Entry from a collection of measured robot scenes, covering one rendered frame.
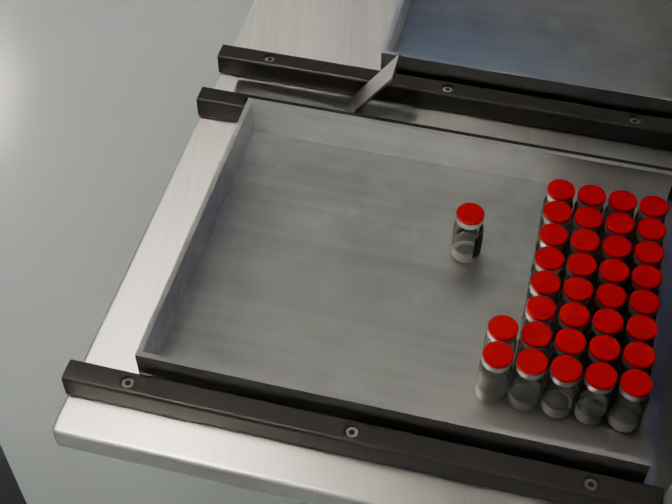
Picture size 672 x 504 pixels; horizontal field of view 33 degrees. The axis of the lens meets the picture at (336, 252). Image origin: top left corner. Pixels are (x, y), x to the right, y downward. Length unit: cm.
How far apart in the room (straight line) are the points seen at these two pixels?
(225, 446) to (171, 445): 4
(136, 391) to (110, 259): 127
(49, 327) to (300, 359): 120
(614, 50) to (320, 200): 32
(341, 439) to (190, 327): 15
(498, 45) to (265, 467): 46
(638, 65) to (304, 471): 49
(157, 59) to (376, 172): 151
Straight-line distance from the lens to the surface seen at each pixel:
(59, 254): 206
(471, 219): 82
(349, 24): 105
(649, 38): 107
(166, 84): 233
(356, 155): 93
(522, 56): 103
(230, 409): 76
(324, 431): 75
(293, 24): 105
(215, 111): 96
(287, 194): 90
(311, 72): 97
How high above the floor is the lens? 154
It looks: 50 degrees down
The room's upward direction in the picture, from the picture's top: straight up
